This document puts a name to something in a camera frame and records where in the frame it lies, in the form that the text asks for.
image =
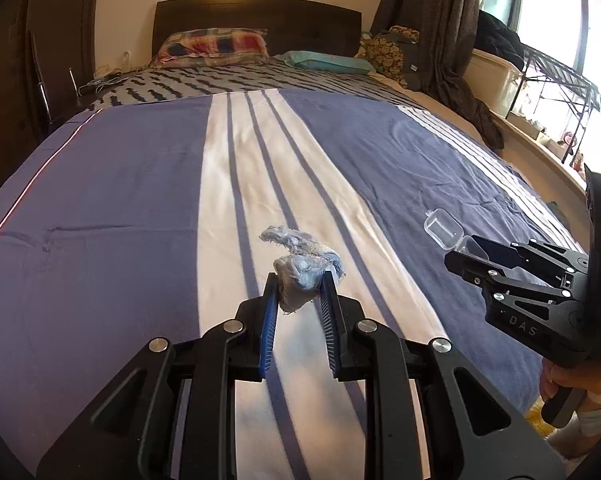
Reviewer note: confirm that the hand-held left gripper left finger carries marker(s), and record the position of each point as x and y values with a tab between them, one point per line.
269	330

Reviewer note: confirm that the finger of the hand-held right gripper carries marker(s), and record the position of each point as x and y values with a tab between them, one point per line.
545	257
473	270

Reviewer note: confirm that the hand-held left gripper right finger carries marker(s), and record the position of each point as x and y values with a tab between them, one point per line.
330	330

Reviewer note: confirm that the clear plastic box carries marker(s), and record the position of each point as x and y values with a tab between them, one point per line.
443	227

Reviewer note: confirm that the blue tissue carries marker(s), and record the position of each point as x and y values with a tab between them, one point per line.
300	272

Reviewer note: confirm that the person's right forearm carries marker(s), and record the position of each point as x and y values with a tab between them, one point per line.
597	420

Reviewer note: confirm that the person's right hand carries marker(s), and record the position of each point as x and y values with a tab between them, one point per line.
549	382

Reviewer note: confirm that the yellow fluffy blanket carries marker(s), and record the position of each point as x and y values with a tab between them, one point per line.
537	415

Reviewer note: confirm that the row of small figurines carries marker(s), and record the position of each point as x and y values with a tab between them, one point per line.
570	147

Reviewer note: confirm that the white storage box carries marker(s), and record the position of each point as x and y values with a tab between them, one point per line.
495	80

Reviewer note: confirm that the blue white striped blanket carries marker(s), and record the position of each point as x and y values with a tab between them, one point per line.
105	235

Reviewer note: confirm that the black metal rack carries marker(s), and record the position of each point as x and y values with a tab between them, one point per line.
560	67

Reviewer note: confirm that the black clothes pile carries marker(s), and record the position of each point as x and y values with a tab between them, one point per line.
500	35

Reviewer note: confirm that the patterned plush cushion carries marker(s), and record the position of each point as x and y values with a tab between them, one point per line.
388	52

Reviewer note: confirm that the window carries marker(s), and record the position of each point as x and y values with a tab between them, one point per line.
555	10

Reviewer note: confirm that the teal pillow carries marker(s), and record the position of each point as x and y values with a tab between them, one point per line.
330	62

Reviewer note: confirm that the dark brown curtain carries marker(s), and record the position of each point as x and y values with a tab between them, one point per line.
430	20

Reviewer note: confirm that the grey black patterned sheet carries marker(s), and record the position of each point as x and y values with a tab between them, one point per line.
180	85

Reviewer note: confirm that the plaid pillow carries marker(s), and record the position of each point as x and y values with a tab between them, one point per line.
213	45

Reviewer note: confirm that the dark wooden headboard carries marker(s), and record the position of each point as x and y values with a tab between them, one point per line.
260	15

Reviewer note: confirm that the dark wooden wardrobe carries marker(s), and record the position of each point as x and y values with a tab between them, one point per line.
10	60

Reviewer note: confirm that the metal frame chair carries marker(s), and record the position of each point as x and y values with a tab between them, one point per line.
43	95

